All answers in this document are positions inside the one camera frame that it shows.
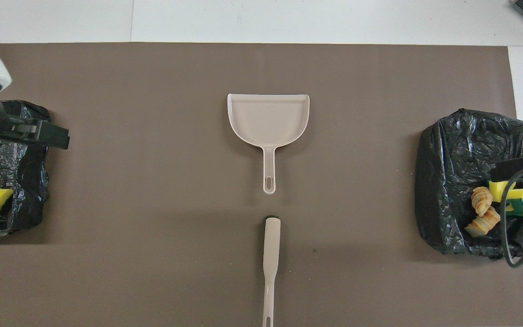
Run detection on yellow notched sponge piece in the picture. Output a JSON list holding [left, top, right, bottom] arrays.
[[488, 180, 516, 203]]

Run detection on green yellow sponge piece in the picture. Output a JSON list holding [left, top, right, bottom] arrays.
[[500, 188, 523, 217]]

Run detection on pale flaky pastry piece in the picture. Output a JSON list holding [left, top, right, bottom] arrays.
[[471, 187, 493, 217]]

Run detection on orange striped croissant piece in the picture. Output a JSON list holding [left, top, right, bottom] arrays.
[[465, 207, 502, 238]]

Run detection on beige plastic dustpan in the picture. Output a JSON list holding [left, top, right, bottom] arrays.
[[227, 94, 310, 195]]

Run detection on beige brush black bristles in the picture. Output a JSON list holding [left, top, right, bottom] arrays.
[[263, 216, 281, 327]]

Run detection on black bag bin pink tag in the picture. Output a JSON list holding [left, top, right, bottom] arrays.
[[0, 100, 52, 236]]

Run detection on black bag lined bin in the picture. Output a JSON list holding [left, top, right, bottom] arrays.
[[414, 109, 523, 260]]

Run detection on brown table mat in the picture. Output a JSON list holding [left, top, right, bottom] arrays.
[[0, 43, 523, 327]]

